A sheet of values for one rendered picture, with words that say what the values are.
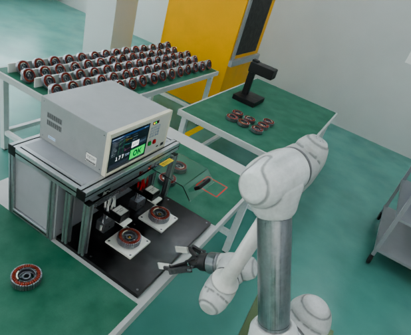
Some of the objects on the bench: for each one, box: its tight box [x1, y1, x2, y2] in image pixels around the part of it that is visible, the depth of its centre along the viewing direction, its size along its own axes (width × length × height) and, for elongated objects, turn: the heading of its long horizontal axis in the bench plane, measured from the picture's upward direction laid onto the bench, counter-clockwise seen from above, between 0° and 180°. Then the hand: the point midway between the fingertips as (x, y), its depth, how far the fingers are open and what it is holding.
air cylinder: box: [128, 193, 146, 211], centre depth 198 cm, size 5×8×6 cm
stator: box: [148, 206, 170, 224], centre depth 193 cm, size 11×11×4 cm
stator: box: [116, 227, 142, 249], centre depth 174 cm, size 11×11×4 cm
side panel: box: [9, 153, 57, 241], centre depth 164 cm, size 28×3×32 cm, turn 37°
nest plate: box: [105, 225, 150, 260], centre depth 175 cm, size 15×15×1 cm
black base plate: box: [56, 183, 211, 298], centre depth 186 cm, size 47×64×2 cm
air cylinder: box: [96, 215, 115, 233], centre depth 178 cm, size 5×8×6 cm
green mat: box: [0, 194, 138, 335], centre depth 141 cm, size 94×61×1 cm, turn 37°
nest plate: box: [138, 205, 178, 233], centre depth 194 cm, size 15×15×1 cm
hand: (169, 256), depth 165 cm, fingers open, 13 cm apart
